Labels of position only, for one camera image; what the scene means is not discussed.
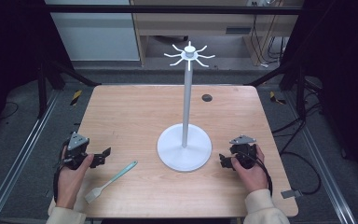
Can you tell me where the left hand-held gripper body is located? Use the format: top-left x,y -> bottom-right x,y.
62,132 -> 94,171

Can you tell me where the yellow black striped tape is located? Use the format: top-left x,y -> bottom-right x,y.
69,90 -> 84,106
268,91 -> 287,105

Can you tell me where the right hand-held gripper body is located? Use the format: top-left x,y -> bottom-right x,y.
228,133 -> 258,171

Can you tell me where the person's right hand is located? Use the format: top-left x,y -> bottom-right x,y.
230,144 -> 270,194

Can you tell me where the white cabinet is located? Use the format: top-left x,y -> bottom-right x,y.
44,0 -> 141,62

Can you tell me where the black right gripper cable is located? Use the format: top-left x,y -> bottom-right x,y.
238,150 -> 274,198

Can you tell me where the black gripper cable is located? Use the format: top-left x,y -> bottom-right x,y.
52,139 -> 71,203
238,150 -> 274,198

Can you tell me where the person's left hand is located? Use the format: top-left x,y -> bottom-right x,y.
55,146 -> 95,210

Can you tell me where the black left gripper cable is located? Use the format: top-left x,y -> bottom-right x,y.
52,139 -> 71,203

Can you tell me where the pale green plastic fork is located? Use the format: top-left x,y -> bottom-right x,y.
84,160 -> 139,205

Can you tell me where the black horizontal frame bar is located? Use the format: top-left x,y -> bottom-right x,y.
45,4 -> 304,16

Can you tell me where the black floor cable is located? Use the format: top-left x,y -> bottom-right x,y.
271,102 -> 324,196

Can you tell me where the bundle of hanging cables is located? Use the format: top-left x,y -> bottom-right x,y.
251,13 -> 288,68

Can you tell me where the black metal frame stand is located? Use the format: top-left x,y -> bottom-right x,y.
245,55 -> 307,120
36,59 -> 103,119

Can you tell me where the white hook rack stand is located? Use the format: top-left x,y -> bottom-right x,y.
157,40 -> 216,173

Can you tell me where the aluminium floor rail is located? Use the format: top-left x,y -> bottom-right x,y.
0,90 -> 61,224
283,90 -> 358,224

